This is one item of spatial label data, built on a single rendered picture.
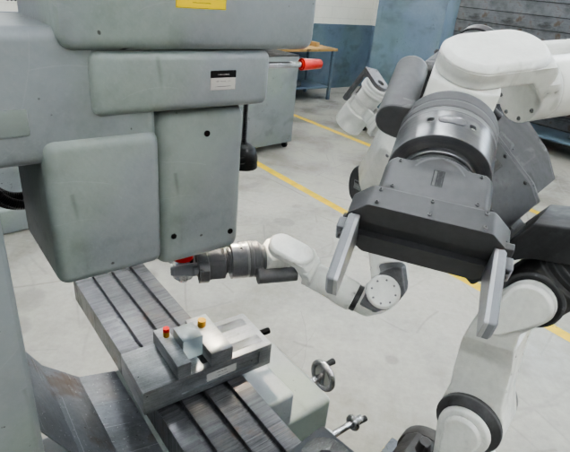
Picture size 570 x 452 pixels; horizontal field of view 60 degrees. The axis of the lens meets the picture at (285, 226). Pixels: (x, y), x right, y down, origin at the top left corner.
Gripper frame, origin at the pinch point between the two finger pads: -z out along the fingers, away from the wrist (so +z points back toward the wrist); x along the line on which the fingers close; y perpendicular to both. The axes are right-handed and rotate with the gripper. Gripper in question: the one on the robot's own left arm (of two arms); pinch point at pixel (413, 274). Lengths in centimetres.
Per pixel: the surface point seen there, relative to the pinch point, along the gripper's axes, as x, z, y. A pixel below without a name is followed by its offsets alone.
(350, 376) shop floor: 13, 94, -220
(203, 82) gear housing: 41, 42, -17
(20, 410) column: 51, -10, -46
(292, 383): 25, 38, -118
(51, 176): 55, 17, -22
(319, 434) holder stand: 8, 8, -63
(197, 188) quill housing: 42, 35, -37
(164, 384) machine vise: 46, 11, -79
